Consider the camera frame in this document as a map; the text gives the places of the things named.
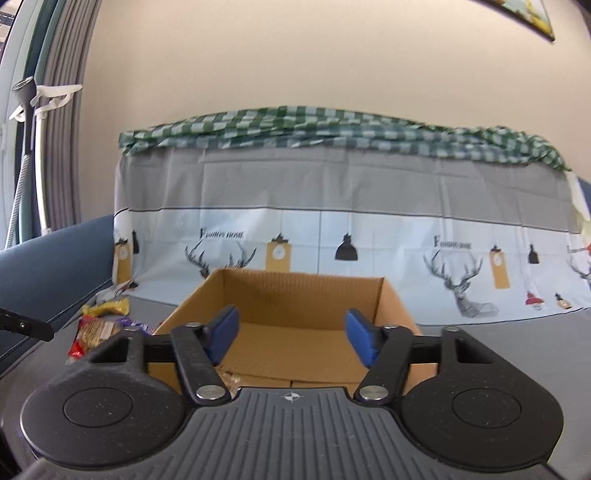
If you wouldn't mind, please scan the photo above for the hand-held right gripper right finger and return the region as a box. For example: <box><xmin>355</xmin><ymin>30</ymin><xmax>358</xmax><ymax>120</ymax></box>
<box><xmin>345</xmin><ymin>309</ymin><xmax>502</xmax><ymax>407</ymax></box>

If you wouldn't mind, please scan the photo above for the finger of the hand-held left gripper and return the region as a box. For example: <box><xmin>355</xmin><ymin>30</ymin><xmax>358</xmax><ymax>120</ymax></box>
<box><xmin>0</xmin><ymin>308</ymin><xmax>55</xmax><ymax>342</ymax></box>

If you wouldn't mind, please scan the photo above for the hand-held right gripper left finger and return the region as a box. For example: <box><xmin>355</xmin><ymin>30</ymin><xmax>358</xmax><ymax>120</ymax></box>
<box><xmin>88</xmin><ymin>305</ymin><xmax>240</xmax><ymax>407</ymax></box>

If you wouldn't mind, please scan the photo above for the long red snack packet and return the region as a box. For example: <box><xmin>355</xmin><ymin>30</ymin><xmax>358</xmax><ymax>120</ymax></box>
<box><xmin>67</xmin><ymin>316</ymin><xmax>122</xmax><ymax>365</ymax></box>

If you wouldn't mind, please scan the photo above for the brown cardboard box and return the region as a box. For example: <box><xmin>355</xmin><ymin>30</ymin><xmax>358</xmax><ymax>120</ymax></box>
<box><xmin>154</xmin><ymin>269</ymin><xmax>439</xmax><ymax>393</ymax></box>

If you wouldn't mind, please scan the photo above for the yellow snack packet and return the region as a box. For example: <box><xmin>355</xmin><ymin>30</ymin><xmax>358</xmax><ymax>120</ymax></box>
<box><xmin>82</xmin><ymin>298</ymin><xmax>131</xmax><ymax>318</ymax></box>

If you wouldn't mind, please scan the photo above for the clear snack packet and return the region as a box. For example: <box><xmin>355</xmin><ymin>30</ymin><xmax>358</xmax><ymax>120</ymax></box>
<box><xmin>217</xmin><ymin>367</ymin><xmax>241</xmax><ymax>393</ymax></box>

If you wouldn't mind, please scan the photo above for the purple snack packet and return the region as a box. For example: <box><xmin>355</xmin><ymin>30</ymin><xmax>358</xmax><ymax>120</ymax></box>
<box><xmin>115</xmin><ymin>318</ymin><xmax>160</xmax><ymax>335</ymax></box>

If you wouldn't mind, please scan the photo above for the grey white deer print cloth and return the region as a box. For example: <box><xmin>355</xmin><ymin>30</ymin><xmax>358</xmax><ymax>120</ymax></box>
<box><xmin>112</xmin><ymin>138</ymin><xmax>591</xmax><ymax>326</ymax></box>

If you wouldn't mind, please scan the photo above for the grey curtain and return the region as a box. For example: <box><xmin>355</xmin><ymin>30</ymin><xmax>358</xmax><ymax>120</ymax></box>
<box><xmin>34</xmin><ymin>0</ymin><xmax>102</xmax><ymax>232</ymax></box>

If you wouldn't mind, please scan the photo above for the grey seat cushion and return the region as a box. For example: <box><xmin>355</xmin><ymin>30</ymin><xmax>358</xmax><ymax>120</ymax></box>
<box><xmin>0</xmin><ymin>295</ymin><xmax>591</xmax><ymax>480</ymax></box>

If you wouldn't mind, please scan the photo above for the green checked cloth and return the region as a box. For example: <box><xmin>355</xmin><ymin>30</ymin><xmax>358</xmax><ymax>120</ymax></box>
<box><xmin>119</xmin><ymin>106</ymin><xmax>570</xmax><ymax>172</ymax></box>

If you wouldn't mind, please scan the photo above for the black handle with metal hose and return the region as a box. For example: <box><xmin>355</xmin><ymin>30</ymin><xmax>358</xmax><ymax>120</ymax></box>
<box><xmin>4</xmin><ymin>78</ymin><xmax>38</xmax><ymax>250</ymax></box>

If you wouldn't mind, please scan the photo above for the white wall hook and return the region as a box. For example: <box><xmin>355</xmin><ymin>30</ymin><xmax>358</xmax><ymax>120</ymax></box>
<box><xmin>9</xmin><ymin>84</ymin><xmax>84</xmax><ymax>121</ymax></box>

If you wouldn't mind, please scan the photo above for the window frame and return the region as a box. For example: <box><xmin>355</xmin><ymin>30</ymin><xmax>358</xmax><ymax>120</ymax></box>
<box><xmin>0</xmin><ymin>0</ymin><xmax>44</xmax><ymax>250</ymax></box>

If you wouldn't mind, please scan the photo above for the framed wall picture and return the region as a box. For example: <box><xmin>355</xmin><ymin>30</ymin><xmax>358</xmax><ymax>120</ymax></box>
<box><xmin>480</xmin><ymin>0</ymin><xmax>557</xmax><ymax>43</ymax></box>

